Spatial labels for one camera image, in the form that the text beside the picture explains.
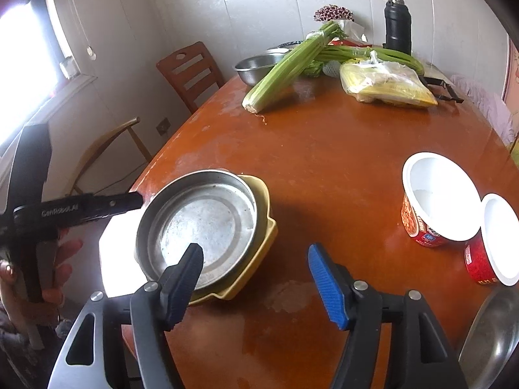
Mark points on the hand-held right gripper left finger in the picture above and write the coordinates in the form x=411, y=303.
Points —
x=182, y=287

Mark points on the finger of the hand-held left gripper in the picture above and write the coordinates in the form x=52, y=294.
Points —
x=117, y=204

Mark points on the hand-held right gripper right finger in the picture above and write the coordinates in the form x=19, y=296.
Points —
x=328, y=287

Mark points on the round metal pan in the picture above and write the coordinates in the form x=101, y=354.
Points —
x=202, y=219

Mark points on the yellow shell-shaped plate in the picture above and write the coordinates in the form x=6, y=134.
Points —
x=259, y=243

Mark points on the red instant noodle bowl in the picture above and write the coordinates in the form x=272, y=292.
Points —
x=498, y=235
x=438, y=194

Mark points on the stainless steel bowl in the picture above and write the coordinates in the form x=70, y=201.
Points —
x=494, y=340

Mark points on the person's left hand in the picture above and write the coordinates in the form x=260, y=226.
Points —
x=65, y=259

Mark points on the light wooden chair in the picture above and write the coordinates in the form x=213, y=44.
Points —
x=121, y=129

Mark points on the window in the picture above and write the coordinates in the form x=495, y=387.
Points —
x=24, y=48

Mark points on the brown wooden chair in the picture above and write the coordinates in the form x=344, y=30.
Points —
x=190, y=73

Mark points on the steel basin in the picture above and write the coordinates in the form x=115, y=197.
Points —
x=255, y=67

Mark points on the plastic bag of corn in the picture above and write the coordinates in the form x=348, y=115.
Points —
x=389, y=85

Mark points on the celery bunch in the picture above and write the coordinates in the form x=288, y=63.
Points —
x=284, y=69
x=385, y=54

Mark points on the white foam fruit net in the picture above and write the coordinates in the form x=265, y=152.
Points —
x=332, y=68

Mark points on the black peeler tool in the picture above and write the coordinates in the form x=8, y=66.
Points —
x=440, y=82

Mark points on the dark patterned plate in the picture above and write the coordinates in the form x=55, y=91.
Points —
x=290, y=43

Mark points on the purple garment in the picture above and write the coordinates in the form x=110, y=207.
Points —
x=490, y=105

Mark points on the red package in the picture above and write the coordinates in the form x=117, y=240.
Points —
x=344, y=42

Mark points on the white bouquet wrapping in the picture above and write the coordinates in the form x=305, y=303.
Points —
x=354, y=30

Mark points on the black thermos bottle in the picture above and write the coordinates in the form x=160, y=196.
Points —
x=397, y=28

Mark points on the dried flower bouquet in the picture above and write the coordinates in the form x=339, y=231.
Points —
x=332, y=13

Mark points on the low wall socket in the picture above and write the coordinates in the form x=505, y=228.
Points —
x=163, y=125

